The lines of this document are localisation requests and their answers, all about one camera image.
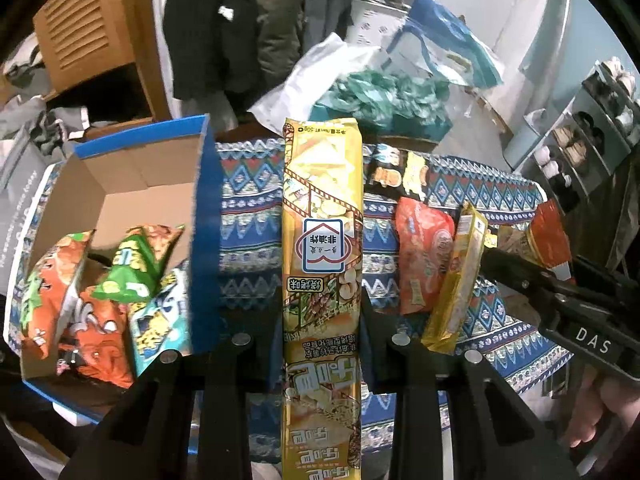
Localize yellow long cracker pack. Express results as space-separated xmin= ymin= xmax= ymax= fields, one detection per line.
xmin=421 ymin=202 xmax=488 ymax=354

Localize teal snack bag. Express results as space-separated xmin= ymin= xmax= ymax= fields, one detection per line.
xmin=128 ymin=259 xmax=192 ymax=377

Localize small black yellow snack bag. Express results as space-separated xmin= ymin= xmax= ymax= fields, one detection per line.
xmin=498 ymin=200 xmax=573 ymax=281

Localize green pea snack bag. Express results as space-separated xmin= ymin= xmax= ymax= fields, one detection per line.
xmin=91 ymin=224 xmax=184 ymax=304

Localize orange red snack bag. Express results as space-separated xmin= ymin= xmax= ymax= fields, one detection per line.
xmin=56 ymin=286 xmax=134 ymax=389

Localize yellow long biscuit pack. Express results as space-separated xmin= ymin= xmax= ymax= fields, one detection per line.
xmin=281 ymin=118 xmax=363 ymax=479

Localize black chip snack bag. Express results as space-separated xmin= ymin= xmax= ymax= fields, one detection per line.
xmin=364 ymin=144 xmax=430 ymax=204

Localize orange snack bag green label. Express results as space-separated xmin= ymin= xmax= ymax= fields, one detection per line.
xmin=20 ymin=230 xmax=94 ymax=360

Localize person's right hand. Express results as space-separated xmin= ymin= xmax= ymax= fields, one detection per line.
xmin=563 ymin=364 xmax=639 ymax=479

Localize patterned blue tablecloth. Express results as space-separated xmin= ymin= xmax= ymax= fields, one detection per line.
xmin=4 ymin=136 xmax=574 ymax=463

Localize blue cardboard box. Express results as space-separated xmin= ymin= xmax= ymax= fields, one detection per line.
xmin=6 ymin=115 xmax=224 ymax=424

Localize shoe rack with shoes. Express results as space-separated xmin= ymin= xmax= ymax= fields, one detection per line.
xmin=516 ymin=56 xmax=639 ymax=214

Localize teal box with paper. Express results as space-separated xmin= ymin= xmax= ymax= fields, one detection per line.
xmin=309 ymin=68 xmax=452 ymax=143

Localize white plastic bag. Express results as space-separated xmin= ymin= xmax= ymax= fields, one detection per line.
xmin=248 ymin=32 xmax=380 ymax=134

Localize blue white shopping bag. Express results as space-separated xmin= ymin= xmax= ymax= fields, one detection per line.
xmin=381 ymin=0 xmax=504 ymax=89

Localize dark hanging jackets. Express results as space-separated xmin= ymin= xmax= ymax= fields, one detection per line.
xmin=163 ymin=0 xmax=352 ymax=107

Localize white bucket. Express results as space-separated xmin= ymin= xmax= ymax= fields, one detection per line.
xmin=345 ymin=0 xmax=410 ymax=47

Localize pile of grey clothes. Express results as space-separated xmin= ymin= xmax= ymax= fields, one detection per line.
xmin=1 ymin=32 xmax=91 ymax=156

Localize wooden louvered wardrobe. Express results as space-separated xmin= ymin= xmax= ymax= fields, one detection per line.
xmin=1 ymin=0 xmax=170 ymax=138

